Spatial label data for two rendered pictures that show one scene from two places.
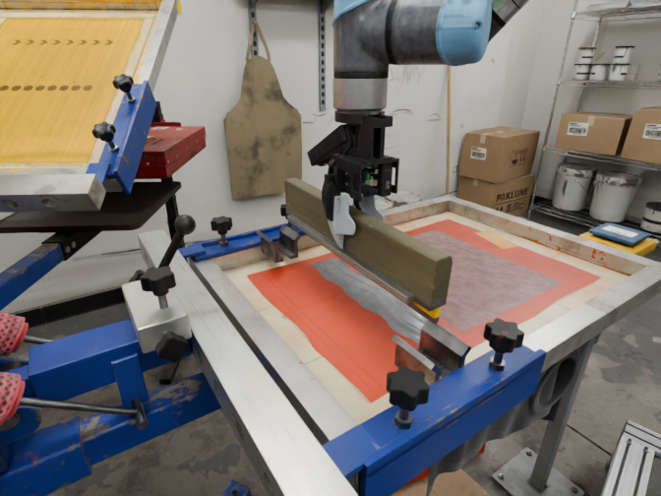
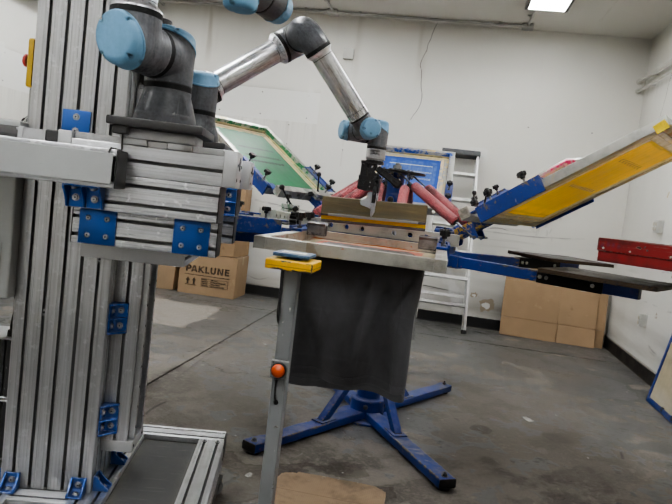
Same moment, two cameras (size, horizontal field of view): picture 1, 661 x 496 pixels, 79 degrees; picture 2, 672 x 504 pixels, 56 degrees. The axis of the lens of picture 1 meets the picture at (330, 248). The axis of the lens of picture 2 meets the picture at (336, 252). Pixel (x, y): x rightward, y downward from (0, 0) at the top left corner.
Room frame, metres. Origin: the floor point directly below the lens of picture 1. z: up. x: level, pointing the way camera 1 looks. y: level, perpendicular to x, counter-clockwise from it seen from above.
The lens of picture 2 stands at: (2.17, -1.93, 1.13)
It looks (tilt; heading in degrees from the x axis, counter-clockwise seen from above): 5 degrees down; 132
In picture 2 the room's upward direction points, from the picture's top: 7 degrees clockwise
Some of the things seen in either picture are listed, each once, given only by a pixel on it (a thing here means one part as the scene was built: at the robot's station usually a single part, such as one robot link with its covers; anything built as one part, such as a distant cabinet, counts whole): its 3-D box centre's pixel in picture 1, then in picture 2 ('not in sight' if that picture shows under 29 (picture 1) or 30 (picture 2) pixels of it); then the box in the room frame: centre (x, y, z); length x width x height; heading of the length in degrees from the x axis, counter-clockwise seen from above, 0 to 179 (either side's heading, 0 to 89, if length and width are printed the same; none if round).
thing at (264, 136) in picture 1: (264, 114); not in sight; (2.65, 0.42, 1.06); 0.53 x 0.07 x 1.05; 123
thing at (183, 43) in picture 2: not in sight; (169, 57); (0.75, -1.07, 1.42); 0.13 x 0.12 x 0.14; 111
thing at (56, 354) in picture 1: (115, 351); not in sight; (0.41, 0.28, 1.02); 0.17 x 0.06 x 0.05; 123
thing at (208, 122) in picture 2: not in sight; (196, 126); (0.39, -0.72, 1.31); 0.15 x 0.15 x 0.10
